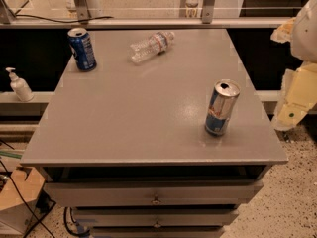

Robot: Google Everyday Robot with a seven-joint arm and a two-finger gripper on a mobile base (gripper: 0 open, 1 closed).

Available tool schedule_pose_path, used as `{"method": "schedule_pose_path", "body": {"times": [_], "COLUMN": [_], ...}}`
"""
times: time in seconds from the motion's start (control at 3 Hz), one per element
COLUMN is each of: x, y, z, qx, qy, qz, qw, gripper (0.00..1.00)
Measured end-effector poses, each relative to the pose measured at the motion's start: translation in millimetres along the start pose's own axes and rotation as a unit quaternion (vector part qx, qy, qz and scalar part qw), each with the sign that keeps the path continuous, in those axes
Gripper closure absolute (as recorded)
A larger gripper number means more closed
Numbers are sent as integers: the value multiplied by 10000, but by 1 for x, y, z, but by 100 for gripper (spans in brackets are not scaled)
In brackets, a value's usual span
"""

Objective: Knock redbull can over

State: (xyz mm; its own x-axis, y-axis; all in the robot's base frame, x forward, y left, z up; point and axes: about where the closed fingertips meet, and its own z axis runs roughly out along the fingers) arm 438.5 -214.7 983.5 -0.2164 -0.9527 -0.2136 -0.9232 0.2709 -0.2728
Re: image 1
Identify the grey drawer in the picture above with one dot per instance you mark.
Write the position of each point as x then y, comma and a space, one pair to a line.
163, 232
156, 193
155, 217

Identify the white pump dispenser bottle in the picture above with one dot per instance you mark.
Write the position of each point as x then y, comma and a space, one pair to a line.
20, 86

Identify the cardboard box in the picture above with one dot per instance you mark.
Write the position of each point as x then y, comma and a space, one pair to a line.
18, 201

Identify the right metal bracket post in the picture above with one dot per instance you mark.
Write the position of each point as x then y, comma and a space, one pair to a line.
207, 11

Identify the metal bracket post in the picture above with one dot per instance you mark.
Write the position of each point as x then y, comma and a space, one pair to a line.
207, 11
82, 10

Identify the middle grey drawer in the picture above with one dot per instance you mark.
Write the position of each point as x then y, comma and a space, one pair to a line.
155, 217

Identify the left metal bracket post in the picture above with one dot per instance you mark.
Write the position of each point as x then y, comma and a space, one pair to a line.
82, 10

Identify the top grey drawer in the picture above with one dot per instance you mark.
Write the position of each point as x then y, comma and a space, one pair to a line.
156, 193

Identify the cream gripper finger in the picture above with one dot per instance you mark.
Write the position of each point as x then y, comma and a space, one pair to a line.
282, 34
297, 97

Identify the clear plastic water bottle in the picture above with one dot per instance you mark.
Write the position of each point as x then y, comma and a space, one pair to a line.
155, 44

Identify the red bull can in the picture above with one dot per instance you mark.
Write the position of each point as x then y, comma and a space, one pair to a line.
224, 96

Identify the bottom grey drawer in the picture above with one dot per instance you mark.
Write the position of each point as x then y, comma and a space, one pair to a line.
163, 232

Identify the grey drawer cabinet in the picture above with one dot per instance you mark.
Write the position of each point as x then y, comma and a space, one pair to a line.
127, 122

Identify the blue pepsi can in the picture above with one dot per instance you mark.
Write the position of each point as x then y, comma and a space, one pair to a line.
82, 49

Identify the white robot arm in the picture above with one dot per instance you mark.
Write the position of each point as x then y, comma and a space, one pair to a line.
303, 43

